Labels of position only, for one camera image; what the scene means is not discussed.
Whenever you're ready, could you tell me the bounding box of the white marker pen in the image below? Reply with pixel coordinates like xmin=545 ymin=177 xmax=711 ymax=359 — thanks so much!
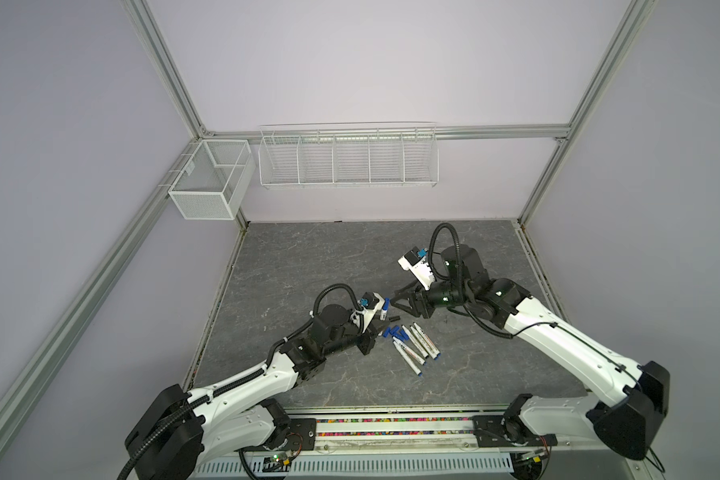
xmin=400 ymin=325 xmax=428 ymax=365
xmin=413 ymin=322 xmax=441 ymax=359
xmin=380 ymin=298 xmax=390 ymax=321
xmin=393 ymin=339 xmax=422 ymax=377

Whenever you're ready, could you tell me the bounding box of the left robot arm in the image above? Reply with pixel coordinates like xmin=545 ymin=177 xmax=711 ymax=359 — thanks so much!
xmin=118 ymin=300 xmax=387 ymax=479

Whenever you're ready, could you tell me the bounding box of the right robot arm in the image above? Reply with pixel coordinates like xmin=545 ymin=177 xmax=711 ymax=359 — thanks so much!
xmin=393 ymin=245 xmax=670 ymax=460

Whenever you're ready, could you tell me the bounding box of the white mesh box basket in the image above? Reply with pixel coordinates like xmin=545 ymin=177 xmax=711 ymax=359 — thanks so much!
xmin=169 ymin=139 xmax=256 ymax=221

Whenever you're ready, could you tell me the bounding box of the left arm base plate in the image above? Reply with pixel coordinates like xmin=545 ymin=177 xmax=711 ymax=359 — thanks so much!
xmin=245 ymin=417 xmax=317 ymax=452

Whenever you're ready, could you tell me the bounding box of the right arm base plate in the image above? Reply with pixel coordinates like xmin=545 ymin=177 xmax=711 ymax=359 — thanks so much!
xmin=472 ymin=414 xmax=558 ymax=448

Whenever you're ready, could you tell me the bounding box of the white wire wall basket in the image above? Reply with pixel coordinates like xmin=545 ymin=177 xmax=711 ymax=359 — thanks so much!
xmin=258 ymin=122 xmax=440 ymax=188

